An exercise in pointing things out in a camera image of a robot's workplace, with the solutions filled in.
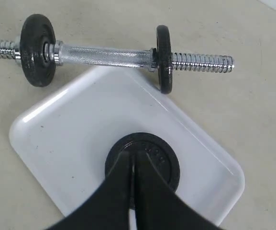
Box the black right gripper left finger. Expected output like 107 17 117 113
48 151 132 230

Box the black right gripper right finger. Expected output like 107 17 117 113
134 151 220 230

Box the black weight plate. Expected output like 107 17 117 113
20 14 56 87
105 132 180 210

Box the black weight plate end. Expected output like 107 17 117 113
156 25 173 94

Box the chrome spin-lock collar nut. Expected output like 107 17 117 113
14 36 21 66

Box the chrome threaded dumbbell bar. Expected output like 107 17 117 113
0 40 235 73

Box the white rectangular plastic tray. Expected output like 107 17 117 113
9 67 245 225

